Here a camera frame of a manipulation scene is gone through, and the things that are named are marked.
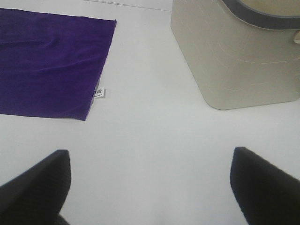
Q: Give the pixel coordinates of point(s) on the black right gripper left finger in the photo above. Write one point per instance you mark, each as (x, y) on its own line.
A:
(36, 196)

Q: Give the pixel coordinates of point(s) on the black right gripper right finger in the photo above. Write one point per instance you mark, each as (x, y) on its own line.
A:
(265, 194)

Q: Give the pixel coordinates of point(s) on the purple towel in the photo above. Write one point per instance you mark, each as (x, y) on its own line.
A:
(50, 64)

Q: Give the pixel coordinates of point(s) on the beige storage bin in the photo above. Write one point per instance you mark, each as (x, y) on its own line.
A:
(241, 53)

